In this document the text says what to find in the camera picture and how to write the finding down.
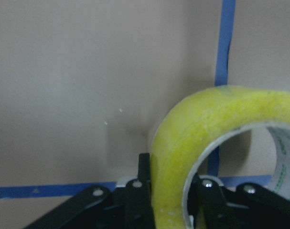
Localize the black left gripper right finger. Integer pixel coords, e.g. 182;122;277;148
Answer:
187;174;231;229

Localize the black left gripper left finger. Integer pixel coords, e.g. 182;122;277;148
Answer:
124;153;151;229

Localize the yellow tape roll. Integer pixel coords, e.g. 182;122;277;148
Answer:
150;85;290;229

